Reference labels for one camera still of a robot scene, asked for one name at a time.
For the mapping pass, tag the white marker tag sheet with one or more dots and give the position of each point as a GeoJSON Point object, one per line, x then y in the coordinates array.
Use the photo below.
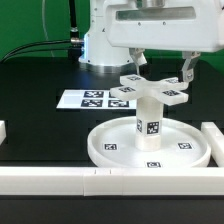
{"type": "Point", "coordinates": [92, 99]}

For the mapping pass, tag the white right rail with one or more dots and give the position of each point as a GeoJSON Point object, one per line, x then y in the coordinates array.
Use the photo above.
{"type": "Point", "coordinates": [216, 140]}

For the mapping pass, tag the white cross-shaped table base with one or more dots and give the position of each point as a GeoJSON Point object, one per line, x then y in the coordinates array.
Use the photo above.
{"type": "Point", "coordinates": [167, 91]}

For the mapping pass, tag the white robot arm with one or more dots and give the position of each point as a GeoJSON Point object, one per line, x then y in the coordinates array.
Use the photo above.
{"type": "Point", "coordinates": [98, 53]}

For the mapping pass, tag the white round table top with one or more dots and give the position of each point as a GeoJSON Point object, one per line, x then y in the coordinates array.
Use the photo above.
{"type": "Point", "coordinates": [112, 144]}

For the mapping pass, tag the white rail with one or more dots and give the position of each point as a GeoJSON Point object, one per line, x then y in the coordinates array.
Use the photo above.
{"type": "Point", "coordinates": [2, 131]}
{"type": "Point", "coordinates": [110, 181]}
{"type": "Point", "coordinates": [216, 140]}

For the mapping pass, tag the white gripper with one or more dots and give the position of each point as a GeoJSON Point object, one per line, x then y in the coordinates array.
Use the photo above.
{"type": "Point", "coordinates": [175, 25]}

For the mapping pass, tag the white front rail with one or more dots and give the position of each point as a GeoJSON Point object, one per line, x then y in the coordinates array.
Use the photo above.
{"type": "Point", "coordinates": [110, 181]}

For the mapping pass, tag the white left rail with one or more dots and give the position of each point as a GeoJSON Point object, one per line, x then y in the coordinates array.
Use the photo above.
{"type": "Point", "coordinates": [2, 131]}

